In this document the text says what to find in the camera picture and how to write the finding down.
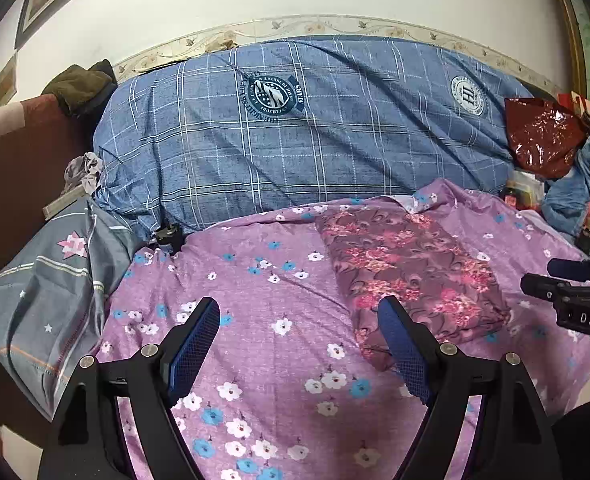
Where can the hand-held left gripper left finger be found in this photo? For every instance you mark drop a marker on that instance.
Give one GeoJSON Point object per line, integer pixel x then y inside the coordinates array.
{"type": "Point", "coordinates": [195, 350]}

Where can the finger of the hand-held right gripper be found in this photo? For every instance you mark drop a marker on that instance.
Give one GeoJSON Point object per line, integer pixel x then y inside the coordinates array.
{"type": "Point", "coordinates": [542, 286]}
{"type": "Point", "coordinates": [575, 269]}

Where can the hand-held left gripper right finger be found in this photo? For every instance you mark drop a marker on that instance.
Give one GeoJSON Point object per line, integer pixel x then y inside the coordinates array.
{"type": "Point", "coordinates": [405, 350]}

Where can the maroon floral garment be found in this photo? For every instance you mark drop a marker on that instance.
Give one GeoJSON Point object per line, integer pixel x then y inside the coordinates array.
{"type": "Point", "coordinates": [410, 270]}

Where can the blue denim clothing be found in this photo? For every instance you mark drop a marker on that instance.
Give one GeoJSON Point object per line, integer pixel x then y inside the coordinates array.
{"type": "Point", "coordinates": [570, 195]}

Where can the purple floral bed sheet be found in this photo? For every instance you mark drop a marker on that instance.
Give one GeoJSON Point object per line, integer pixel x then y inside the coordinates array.
{"type": "Point", "coordinates": [275, 310]}

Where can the small black plug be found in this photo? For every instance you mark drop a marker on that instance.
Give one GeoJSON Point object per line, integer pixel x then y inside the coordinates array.
{"type": "Point", "coordinates": [167, 236]}

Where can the red plastic bag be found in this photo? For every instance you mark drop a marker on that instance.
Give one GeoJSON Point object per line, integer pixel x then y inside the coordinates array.
{"type": "Point", "coordinates": [545, 135]}

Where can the grey star pillow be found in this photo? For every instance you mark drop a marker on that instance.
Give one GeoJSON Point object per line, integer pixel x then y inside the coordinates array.
{"type": "Point", "coordinates": [40, 300]}

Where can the flat wooden strip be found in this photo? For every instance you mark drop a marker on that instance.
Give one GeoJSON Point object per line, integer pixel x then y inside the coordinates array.
{"type": "Point", "coordinates": [62, 206]}

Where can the crumpled grey purple cloth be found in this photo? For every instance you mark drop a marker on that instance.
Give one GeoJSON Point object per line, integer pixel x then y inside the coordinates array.
{"type": "Point", "coordinates": [85, 172]}

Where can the blue plaid quilt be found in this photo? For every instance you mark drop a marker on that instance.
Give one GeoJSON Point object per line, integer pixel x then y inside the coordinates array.
{"type": "Point", "coordinates": [300, 160]}

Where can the brown headboard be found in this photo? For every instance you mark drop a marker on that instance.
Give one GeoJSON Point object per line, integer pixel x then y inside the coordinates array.
{"type": "Point", "coordinates": [15, 160]}

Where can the olive green cloth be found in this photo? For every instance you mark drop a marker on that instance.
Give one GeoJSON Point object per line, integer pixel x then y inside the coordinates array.
{"type": "Point", "coordinates": [82, 85]}

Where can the small wall picture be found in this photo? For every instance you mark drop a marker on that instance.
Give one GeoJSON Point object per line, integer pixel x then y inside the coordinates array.
{"type": "Point", "coordinates": [7, 80]}

